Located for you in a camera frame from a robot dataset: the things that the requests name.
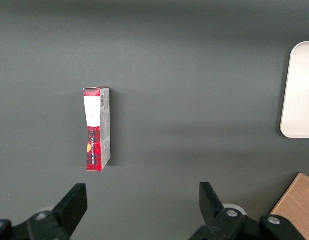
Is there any beige plastic tray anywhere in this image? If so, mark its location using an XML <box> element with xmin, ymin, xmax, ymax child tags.
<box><xmin>279</xmin><ymin>41</ymin><xmax>309</xmax><ymax>139</ymax></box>

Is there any wooden drawer cabinet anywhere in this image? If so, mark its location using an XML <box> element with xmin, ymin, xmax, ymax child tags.
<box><xmin>269</xmin><ymin>172</ymin><xmax>309</xmax><ymax>240</ymax></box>

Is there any red plaid cardboard box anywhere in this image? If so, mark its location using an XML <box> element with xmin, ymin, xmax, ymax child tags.
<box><xmin>82</xmin><ymin>85</ymin><xmax>112</xmax><ymax>173</ymax></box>

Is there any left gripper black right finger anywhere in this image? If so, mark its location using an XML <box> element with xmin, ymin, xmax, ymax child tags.
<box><xmin>188</xmin><ymin>181</ymin><xmax>307</xmax><ymax>240</ymax></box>

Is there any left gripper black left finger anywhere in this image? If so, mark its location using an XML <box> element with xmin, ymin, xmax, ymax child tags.
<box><xmin>0</xmin><ymin>183</ymin><xmax>89</xmax><ymax>240</ymax></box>

